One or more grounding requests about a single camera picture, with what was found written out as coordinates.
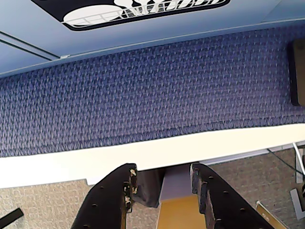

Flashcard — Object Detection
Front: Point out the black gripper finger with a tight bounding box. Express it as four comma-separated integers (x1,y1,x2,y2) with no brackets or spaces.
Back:
80,163,138,229
190,163,275,229

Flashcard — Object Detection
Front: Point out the blue cabinet door with window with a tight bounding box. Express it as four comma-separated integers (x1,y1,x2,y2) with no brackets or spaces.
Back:
0,0,305,79

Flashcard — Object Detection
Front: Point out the gold metal plate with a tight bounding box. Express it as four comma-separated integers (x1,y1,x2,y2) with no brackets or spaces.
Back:
255,200,288,229

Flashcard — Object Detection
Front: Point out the yellow wooden board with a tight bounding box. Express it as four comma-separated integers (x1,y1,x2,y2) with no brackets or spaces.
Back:
158,194,203,229

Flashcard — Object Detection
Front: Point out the white board edge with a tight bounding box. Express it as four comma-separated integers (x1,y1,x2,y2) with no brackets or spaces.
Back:
0,124,305,189

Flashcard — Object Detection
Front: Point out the black flat strip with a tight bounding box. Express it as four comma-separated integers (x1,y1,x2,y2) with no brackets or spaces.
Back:
0,207,25,229

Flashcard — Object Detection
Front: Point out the blue woven fabric panel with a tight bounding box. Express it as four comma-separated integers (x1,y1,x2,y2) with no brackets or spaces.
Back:
0,26,305,158

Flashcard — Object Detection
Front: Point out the dark rectangular box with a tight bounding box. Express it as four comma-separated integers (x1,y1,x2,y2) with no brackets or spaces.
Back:
287,39,305,107

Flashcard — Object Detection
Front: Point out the grey blue post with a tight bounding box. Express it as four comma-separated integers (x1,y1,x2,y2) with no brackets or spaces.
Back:
161,166,193,200

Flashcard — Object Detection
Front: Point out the white angled bracket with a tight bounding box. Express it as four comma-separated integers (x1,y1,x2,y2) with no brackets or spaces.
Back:
289,188,305,221

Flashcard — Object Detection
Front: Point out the thin black cable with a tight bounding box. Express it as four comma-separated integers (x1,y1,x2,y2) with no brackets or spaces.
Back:
266,148,305,176

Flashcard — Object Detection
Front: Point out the white cable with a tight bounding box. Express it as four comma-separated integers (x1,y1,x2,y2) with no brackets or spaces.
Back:
292,142,305,184

